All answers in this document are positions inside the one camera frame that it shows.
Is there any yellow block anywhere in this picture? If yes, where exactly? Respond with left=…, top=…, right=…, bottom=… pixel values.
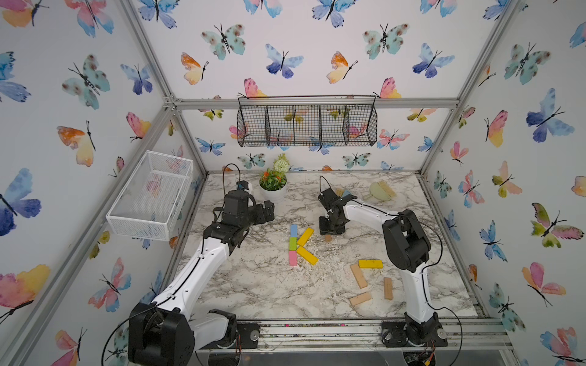
left=297, top=227, right=314, bottom=247
left=296, top=246, right=319, bottom=265
left=358, top=259, right=384, bottom=269

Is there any green block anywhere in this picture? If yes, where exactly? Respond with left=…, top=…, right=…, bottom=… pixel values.
left=288, top=237, right=298, bottom=251

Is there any pink block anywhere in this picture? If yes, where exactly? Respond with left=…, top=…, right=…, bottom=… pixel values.
left=288, top=250, right=298, bottom=267

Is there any wooden block bottom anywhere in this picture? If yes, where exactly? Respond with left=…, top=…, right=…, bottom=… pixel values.
left=349, top=291, right=372, bottom=307

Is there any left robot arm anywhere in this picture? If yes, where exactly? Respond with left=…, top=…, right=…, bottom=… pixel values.
left=128, top=201, right=275, bottom=365

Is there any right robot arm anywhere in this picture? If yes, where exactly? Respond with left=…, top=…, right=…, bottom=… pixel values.
left=318, top=188, right=448, bottom=347

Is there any potted plant white pot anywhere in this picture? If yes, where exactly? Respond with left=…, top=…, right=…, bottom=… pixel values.
left=259, top=153, right=291, bottom=204

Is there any blue hand brush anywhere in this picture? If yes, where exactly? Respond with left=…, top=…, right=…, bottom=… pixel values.
left=335, top=188, right=352, bottom=198

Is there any white mesh wall basket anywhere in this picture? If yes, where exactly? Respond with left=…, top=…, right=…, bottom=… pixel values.
left=106, top=150, right=194, bottom=241

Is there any black wire wall basket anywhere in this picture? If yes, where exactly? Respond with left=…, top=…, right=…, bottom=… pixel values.
left=233, top=95, right=378, bottom=147

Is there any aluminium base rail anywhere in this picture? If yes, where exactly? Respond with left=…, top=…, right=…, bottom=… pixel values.
left=127, top=319, right=514, bottom=353

